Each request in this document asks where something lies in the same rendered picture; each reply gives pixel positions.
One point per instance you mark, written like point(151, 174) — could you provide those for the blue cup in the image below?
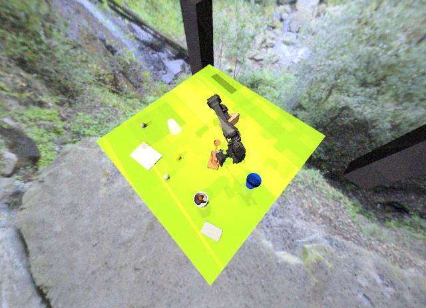
point(253, 180)

